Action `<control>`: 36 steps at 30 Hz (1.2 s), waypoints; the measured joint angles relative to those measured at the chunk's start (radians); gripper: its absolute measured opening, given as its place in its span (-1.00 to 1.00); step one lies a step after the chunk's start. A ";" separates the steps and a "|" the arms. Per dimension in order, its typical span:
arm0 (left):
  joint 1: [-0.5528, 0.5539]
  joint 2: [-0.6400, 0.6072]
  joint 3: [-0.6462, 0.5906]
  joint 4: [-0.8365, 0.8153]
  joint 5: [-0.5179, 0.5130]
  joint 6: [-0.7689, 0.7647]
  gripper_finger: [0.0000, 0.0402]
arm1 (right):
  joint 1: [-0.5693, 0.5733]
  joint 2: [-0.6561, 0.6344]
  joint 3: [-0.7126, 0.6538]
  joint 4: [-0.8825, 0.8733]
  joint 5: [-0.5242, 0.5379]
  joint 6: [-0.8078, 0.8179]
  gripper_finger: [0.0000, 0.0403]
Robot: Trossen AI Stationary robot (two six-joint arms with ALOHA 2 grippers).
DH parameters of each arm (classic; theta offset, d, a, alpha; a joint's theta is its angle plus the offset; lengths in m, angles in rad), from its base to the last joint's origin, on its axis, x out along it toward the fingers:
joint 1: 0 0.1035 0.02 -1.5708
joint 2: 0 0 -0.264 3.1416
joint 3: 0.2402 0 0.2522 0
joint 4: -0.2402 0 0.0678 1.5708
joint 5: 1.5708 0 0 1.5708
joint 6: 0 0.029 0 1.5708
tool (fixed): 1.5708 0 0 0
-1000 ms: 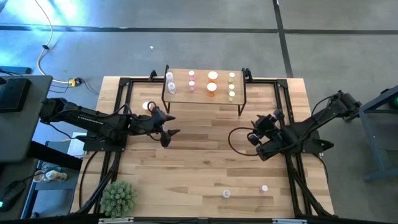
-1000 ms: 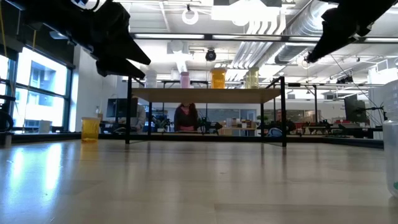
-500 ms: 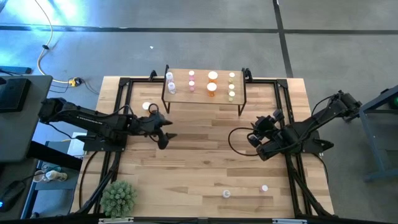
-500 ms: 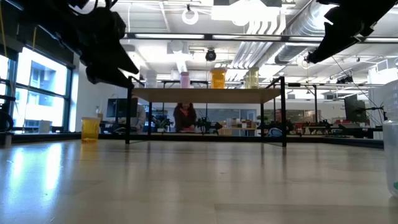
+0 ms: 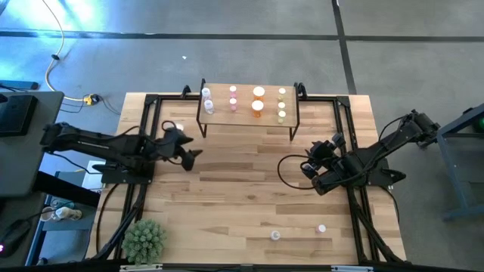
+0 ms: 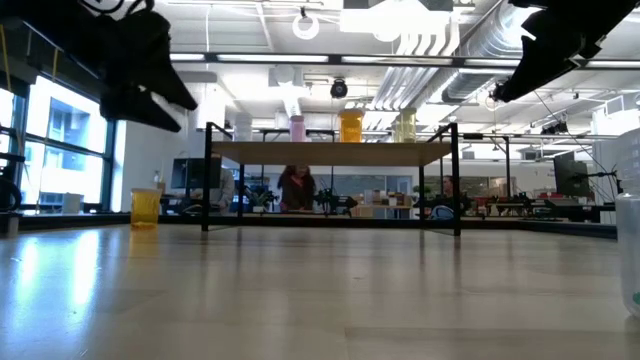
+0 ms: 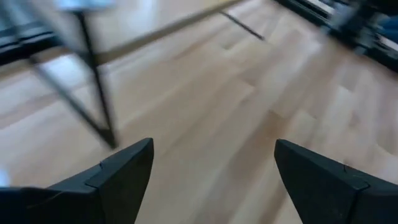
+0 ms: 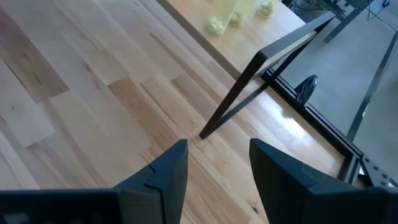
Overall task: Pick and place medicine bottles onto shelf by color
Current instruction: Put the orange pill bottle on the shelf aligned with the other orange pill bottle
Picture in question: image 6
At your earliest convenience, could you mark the large orange pill bottle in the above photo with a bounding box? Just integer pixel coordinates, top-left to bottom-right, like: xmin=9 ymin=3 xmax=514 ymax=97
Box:
xmin=130 ymin=187 xmax=164 ymax=231
xmin=338 ymin=108 xmax=365 ymax=144

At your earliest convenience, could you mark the potted green plant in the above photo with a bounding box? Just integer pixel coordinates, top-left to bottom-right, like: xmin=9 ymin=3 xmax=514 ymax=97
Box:
xmin=247 ymin=187 xmax=276 ymax=214

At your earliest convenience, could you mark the silver ventilation duct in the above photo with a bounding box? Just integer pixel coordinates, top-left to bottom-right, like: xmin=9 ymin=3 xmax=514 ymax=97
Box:
xmin=439 ymin=0 xmax=531 ymax=104

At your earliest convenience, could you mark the black monitor on arm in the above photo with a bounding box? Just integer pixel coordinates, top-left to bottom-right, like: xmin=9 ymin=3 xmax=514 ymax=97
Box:
xmin=553 ymin=158 xmax=591 ymax=199

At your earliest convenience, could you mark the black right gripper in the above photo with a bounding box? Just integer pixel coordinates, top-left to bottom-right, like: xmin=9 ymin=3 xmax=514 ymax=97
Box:
xmin=492 ymin=9 xmax=631 ymax=104

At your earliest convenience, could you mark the yellow pill bottle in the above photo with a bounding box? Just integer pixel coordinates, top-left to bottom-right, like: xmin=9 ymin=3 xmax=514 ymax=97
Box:
xmin=398 ymin=107 xmax=418 ymax=144

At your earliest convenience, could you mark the black aluminium table frame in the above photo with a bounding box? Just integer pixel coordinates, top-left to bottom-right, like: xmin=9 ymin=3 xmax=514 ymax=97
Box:
xmin=0 ymin=212 xmax=619 ymax=240

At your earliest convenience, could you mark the black overhead camera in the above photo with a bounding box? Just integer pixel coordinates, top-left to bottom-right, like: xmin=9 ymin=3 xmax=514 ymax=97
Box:
xmin=329 ymin=78 xmax=350 ymax=100

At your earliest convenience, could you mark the black monitor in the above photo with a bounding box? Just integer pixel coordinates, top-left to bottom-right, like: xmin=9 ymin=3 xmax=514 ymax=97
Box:
xmin=170 ymin=157 xmax=222 ymax=190

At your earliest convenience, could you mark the wooden shelf with black legs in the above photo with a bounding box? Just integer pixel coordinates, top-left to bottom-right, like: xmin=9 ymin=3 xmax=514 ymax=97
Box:
xmin=201 ymin=121 xmax=462 ymax=237

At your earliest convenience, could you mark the pink pill bottle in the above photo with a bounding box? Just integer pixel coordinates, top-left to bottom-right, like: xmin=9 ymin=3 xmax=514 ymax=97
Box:
xmin=289 ymin=114 xmax=307 ymax=143

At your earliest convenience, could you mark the person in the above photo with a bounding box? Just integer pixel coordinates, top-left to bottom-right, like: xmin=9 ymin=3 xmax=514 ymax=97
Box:
xmin=208 ymin=167 xmax=236 ymax=214
xmin=276 ymin=164 xmax=318 ymax=213
xmin=432 ymin=174 xmax=471 ymax=221

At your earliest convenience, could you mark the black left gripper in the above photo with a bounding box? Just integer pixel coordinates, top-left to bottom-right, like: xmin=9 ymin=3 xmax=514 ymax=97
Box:
xmin=89 ymin=8 xmax=199 ymax=134

